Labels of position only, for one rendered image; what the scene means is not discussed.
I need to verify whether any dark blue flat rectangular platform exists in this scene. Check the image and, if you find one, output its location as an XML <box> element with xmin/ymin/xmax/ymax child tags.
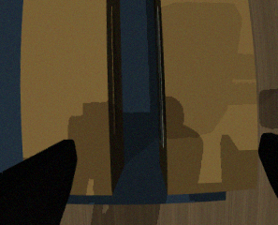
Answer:
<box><xmin>0</xmin><ymin>0</ymin><xmax>226</xmax><ymax>204</ymax></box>

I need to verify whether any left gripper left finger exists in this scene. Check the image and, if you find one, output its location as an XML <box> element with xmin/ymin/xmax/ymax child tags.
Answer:
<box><xmin>0</xmin><ymin>140</ymin><xmax>78</xmax><ymax>225</ymax></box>

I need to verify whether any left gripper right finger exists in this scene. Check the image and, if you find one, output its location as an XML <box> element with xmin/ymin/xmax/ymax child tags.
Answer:
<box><xmin>258</xmin><ymin>133</ymin><xmax>278</xmax><ymax>198</ymax></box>

